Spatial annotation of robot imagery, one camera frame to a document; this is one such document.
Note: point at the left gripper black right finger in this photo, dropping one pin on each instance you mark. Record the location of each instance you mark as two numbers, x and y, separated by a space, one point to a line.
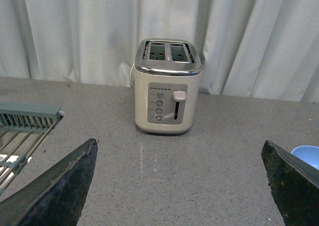
294 185

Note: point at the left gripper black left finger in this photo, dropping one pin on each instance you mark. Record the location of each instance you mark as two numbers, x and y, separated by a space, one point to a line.
56 197

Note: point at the blue bowl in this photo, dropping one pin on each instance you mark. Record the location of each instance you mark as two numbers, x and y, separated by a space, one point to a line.
308 154

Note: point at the green dish drying rack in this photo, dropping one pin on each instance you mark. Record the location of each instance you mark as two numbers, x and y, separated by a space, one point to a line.
23 127

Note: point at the white curtain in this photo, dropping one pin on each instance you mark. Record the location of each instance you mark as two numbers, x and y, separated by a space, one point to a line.
250 48

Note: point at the cream two-slot toaster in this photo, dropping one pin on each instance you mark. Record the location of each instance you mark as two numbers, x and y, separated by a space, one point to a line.
167 75

